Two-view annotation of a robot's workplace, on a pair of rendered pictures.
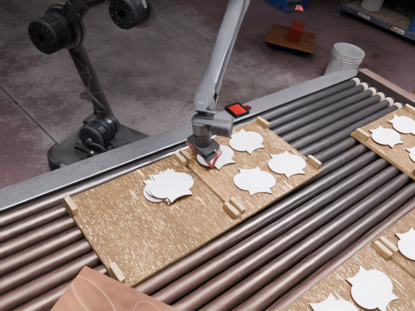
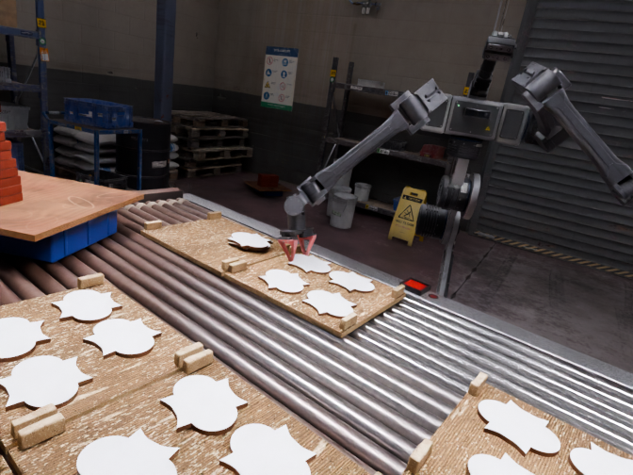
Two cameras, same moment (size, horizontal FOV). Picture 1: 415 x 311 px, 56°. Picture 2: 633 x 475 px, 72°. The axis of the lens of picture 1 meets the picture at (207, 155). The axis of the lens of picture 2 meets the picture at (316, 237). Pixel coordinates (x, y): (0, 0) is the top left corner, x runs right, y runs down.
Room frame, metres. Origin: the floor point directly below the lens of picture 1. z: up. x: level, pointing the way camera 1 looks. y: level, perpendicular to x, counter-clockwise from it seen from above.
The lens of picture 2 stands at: (0.85, -1.31, 1.46)
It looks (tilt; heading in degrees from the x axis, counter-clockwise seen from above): 18 degrees down; 81
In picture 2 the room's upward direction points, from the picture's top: 9 degrees clockwise
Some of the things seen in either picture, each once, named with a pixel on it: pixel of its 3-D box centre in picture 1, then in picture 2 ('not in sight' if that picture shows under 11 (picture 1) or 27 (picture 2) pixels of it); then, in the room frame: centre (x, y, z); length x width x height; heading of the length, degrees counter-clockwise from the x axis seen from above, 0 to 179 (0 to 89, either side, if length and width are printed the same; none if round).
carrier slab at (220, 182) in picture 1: (250, 163); (316, 286); (1.06, -0.16, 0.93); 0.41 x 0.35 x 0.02; 137
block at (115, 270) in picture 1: (117, 273); (153, 225); (0.53, 0.17, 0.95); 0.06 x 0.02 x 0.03; 46
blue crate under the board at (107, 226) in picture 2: not in sight; (42, 221); (0.24, 0.03, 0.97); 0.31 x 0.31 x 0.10; 75
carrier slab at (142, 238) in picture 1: (152, 212); (220, 241); (0.76, 0.13, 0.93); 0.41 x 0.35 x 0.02; 136
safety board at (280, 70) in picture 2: not in sight; (278, 78); (1.06, 5.88, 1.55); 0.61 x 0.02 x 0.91; 142
